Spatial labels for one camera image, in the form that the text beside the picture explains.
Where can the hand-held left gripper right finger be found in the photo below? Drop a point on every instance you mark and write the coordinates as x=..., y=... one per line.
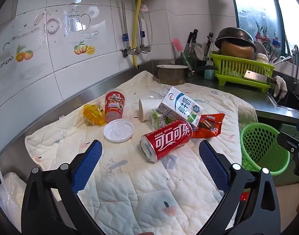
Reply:
x=213, y=166

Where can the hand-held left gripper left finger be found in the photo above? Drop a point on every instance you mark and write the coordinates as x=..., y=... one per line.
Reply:
x=88, y=166

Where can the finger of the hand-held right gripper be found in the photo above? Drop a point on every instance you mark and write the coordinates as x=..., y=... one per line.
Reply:
x=287, y=140

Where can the green plastic basket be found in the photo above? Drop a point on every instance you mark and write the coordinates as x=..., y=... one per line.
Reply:
x=247, y=139

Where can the yellow plastic wrapper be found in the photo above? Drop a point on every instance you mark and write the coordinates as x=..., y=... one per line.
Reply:
x=93, y=113

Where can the red soda can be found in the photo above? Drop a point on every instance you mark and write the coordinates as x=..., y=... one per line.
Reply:
x=169, y=137

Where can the red plastic cup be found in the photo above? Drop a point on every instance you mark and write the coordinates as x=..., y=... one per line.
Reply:
x=114, y=107

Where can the orange snack wrapper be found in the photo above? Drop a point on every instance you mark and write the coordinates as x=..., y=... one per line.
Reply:
x=208, y=127

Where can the steel sink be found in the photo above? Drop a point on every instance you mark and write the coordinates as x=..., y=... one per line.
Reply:
x=291, y=100

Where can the white plastic lid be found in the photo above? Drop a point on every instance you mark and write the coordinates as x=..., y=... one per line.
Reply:
x=118, y=131

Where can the white rag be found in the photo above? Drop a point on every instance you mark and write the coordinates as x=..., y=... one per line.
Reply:
x=280, y=85

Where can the white quilted mat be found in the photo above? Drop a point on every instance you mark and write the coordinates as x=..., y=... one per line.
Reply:
x=139, y=188

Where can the white blue milk carton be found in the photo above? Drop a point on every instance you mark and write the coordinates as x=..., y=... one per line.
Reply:
x=181, y=105

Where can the steel cleaver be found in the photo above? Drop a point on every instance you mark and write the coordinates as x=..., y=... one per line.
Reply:
x=255, y=76

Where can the green white drink carton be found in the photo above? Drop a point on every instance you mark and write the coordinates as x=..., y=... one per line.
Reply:
x=159, y=118

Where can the white paper cup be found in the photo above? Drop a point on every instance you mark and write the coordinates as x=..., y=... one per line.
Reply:
x=147, y=107

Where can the white plastic bag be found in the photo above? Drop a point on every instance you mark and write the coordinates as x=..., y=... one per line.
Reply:
x=10, y=195

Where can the white bowl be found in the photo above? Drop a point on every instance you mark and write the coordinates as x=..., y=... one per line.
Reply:
x=261, y=57

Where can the metal faucet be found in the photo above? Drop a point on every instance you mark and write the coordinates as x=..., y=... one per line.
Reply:
x=296, y=53

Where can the clear crumpled plastic cup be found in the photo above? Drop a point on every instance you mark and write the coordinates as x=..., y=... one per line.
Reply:
x=154, y=95

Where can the green dish rack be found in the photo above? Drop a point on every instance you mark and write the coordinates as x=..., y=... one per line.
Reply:
x=227, y=68

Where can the teal bottle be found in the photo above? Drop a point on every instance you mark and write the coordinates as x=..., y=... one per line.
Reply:
x=209, y=71

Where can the metal pot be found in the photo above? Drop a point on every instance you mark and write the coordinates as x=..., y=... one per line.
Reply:
x=172, y=77

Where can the white spoon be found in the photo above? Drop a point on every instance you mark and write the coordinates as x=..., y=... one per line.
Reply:
x=198, y=51

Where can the black wok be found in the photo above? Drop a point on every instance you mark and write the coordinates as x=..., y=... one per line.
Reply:
x=235, y=35

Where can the metal pipe valve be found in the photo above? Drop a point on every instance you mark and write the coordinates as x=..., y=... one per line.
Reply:
x=136, y=51

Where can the pink brush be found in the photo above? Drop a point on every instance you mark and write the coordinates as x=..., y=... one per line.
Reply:
x=176, y=44

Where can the window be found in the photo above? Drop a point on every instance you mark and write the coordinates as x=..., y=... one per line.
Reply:
x=259, y=12

